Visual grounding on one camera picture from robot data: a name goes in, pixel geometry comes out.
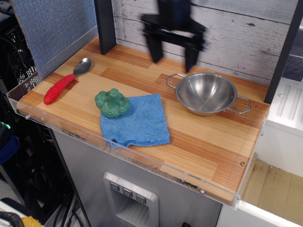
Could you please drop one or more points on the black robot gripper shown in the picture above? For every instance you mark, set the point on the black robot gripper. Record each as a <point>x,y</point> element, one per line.
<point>173,24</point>

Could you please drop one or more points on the stainless steel mixing bowl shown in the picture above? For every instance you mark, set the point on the stainless steel mixing bowl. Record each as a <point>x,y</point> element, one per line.
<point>205,93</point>

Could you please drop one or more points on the blue folded cloth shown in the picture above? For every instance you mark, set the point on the blue folded cloth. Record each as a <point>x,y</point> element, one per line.
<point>142,125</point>

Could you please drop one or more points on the green toy broccoli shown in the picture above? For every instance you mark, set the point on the green toy broccoli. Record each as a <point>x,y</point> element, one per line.
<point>112,103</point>

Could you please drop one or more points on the blue fabric panel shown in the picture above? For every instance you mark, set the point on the blue fabric panel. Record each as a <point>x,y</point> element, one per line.
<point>55,29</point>

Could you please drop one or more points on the silver toy fridge cabinet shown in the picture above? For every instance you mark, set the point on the silver toy fridge cabinet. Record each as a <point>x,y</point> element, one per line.
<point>86,165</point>

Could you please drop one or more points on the black plastic crate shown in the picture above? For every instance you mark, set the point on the black plastic crate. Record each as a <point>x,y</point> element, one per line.
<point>17,63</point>

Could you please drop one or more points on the grey water dispenser panel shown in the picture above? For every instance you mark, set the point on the grey water dispenser panel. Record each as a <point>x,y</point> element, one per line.
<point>131,205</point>

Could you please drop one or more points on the white toy sink counter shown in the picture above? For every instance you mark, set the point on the white toy sink counter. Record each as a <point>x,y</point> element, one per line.
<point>273,188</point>

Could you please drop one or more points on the yellow object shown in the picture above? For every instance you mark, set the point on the yellow object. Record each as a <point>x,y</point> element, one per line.
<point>30,222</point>

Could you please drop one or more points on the black left vertical post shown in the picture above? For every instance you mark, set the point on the black left vertical post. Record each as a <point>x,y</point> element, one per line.
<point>105,24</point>

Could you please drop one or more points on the black vertical post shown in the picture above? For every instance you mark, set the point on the black vertical post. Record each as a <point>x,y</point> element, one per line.
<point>105,24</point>
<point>281,63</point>

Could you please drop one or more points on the red handled metal spoon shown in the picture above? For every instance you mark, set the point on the red handled metal spoon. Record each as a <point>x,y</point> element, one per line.
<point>81,68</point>

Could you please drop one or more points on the black right vertical post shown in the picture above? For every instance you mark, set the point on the black right vertical post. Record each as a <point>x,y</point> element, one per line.
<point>281,63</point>

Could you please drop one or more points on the clear acrylic guard rail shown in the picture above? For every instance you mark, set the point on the clear acrylic guard rail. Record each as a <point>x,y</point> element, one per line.
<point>206,153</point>

